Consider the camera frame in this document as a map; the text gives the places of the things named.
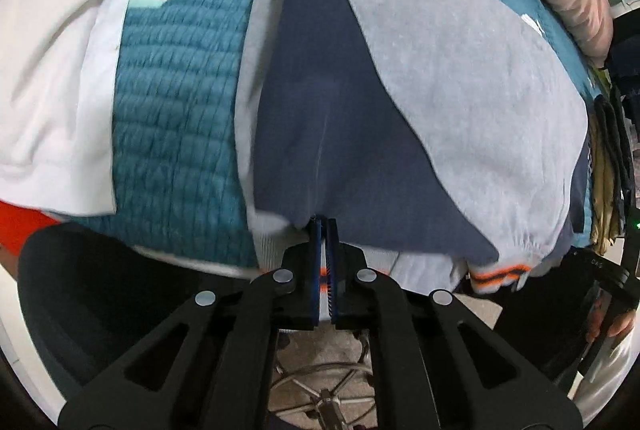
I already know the red and white object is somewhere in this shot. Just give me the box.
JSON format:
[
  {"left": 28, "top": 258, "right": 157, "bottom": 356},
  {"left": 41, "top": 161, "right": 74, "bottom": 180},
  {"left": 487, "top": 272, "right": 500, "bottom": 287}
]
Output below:
[{"left": 0, "top": 202, "right": 62, "bottom": 253}]

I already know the person's right hand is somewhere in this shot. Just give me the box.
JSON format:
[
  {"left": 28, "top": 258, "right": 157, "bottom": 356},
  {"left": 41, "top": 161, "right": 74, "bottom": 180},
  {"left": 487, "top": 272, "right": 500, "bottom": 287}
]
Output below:
[{"left": 586, "top": 310, "right": 637, "bottom": 342}]

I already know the person's right forearm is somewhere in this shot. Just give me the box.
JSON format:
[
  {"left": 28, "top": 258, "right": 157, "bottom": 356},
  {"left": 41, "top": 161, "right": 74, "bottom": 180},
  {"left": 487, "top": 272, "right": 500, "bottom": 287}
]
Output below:
[{"left": 575, "top": 335, "right": 640, "bottom": 416}]

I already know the white pillow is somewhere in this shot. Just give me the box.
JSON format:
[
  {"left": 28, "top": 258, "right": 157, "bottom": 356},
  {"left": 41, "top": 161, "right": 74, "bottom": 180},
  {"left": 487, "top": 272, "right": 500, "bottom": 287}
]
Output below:
[{"left": 0, "top": 0, "right": 201, "bottom": 217}]

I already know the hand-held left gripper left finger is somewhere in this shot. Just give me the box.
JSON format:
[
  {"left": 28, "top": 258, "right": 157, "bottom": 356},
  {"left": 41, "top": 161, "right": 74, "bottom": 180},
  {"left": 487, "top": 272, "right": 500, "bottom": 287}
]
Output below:
[{"left": 57, "top": 217, "right": 326, "bottom": 430}]

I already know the pile of dark clothes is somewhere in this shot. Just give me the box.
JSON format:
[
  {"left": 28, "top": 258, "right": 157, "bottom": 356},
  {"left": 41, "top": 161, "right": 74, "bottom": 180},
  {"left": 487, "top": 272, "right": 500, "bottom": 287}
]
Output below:
[{"left": 587, "top": 70, "right": 636, "bottom": 255}]

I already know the grey and navy jacket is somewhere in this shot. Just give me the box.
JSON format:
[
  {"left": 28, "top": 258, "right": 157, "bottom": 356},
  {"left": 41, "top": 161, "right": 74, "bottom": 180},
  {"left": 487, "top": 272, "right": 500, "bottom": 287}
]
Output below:
[{"left": 235, "top": 0, "right": 591, "bottom": 295}]

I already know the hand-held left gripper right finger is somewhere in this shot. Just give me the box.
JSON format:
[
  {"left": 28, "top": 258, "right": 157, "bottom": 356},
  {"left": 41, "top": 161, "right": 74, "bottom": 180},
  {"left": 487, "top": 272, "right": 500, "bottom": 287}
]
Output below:
[{"left": 327, "top": 217, "right": 583, "bottom": 430}]

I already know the teal quilted bed cover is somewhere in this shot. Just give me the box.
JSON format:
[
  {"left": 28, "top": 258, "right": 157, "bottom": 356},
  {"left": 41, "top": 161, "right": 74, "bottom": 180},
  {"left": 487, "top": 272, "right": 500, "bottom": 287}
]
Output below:
[{"left": 112, "top": 0, "right": 596, "bottom": 271}]

